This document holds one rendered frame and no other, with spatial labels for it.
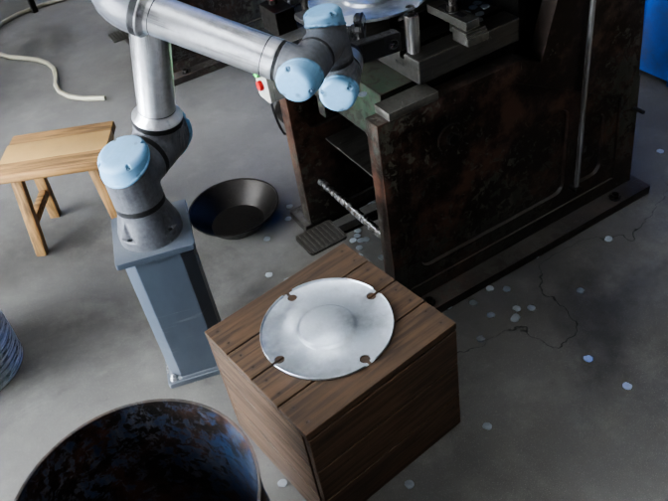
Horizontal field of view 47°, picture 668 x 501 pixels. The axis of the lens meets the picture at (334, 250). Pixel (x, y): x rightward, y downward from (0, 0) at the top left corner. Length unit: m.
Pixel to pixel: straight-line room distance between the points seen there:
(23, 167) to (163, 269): 0.84
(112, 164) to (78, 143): 0.84
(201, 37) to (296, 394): 0.70
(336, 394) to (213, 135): 1.69
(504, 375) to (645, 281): 0.51
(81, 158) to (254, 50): 1.18
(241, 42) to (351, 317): 0.62
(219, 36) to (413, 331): 0.70
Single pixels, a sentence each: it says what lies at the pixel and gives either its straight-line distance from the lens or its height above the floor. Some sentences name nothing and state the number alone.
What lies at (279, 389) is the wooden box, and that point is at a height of 0.35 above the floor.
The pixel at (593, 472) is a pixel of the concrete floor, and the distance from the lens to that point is 1.83.
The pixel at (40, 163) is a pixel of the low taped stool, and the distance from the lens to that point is 2.52.
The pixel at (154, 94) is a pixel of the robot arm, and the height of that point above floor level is 0.76.
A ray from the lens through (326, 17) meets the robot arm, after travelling 1.45.
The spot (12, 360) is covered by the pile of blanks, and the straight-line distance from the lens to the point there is 2.33.
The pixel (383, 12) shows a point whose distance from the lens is 1.83.
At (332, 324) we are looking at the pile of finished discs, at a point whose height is 0.36.
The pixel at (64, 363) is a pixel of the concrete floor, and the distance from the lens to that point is 2.30.
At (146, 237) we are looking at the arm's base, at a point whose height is 0.49.
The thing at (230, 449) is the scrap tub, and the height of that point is 0.37.
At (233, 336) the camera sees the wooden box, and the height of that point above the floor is 0.35.
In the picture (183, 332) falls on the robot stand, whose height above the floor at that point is 0.18.
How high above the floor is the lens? 1.54
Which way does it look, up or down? 41 degrees down
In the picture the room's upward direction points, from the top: 11 degrees counter-clockwise
